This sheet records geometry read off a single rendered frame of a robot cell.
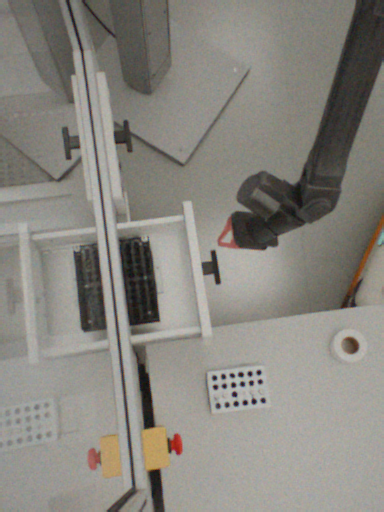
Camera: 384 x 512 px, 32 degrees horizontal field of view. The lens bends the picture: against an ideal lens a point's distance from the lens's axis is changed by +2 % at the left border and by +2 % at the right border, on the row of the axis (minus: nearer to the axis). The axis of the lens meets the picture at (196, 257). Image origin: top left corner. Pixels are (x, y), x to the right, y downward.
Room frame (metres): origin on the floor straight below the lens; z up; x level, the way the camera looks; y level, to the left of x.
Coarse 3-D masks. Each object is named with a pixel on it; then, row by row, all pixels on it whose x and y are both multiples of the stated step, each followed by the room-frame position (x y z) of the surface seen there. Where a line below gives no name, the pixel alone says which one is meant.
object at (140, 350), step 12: (120, 168) 0.74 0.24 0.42; (120, 216) 0.57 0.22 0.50; (144, 348) 0.26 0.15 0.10; (144, 360) 0.22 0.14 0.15; (144, 372) 0.16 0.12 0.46; (144, 384) 0.13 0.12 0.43; (144, 396) 0.10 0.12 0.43; (144, 408) 0.06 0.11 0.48; (144, 420) 0.03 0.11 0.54; (156, 492) -0.13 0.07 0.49; (156, 504) -0.14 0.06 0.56
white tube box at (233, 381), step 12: (216, 372) 0.13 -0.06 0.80; (228, 372) 0.13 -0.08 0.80; (240, 372) 0.14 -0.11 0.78; (252, 372) 0.14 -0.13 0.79; (264, 372) 0.14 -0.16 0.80; (216, 384) 0.11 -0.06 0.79; (228, 384) 0.11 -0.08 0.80; (240, 384) 0.11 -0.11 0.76; (252, 384) 0.12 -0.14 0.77; (264, 384) 0.11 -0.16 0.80; (240, 396) 0.09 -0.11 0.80; (252, 396) 0.09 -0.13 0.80; (264, 396) 0.09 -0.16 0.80; (216, 408) 0.06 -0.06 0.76; (228, 408) 0.06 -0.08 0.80; (240, 408) 0.06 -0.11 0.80; (252, 408) 0.06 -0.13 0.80
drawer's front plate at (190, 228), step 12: (192, 216) 0.44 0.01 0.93; (192, 228) 0.41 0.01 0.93; (192, 240) 0.38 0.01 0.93; (192, 252) 0.36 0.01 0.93; (192, 264) 0.34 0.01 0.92; (192, 276) 0.32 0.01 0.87; (204, 288) 0.28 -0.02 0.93; (204, 300) 0.26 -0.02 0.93; (204, 312) 0.24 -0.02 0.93; (204, 324) 0.21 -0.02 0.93; (204, 336) 0.19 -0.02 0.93
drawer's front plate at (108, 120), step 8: (104, 80) 0.73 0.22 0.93; (104, 88) 0.71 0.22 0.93; (104, 96) 0.69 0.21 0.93; (104, 104) 0.67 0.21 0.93; (104, 112) 0.66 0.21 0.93; (104, 120) 0.64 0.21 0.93; (112, 120) 0.66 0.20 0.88; (104, 128) 0.62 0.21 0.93; (112, 128) 0.62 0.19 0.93; (112, 136) 0.60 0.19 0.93; (112, 144) 0.58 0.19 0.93; (112, 152) 0.57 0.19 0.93; (112, 160) 0.55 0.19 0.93; (112, 168) 0.53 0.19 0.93; (112, 176) 0.51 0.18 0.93; (120, 176) 0.54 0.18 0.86; (112, 184) 0.50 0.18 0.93; (120, 184) 0.51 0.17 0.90; (112, 192) 0.48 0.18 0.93; (120, 192) 0.48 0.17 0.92; (120, 200) 0.47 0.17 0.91; (120, 208) 0.47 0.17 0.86
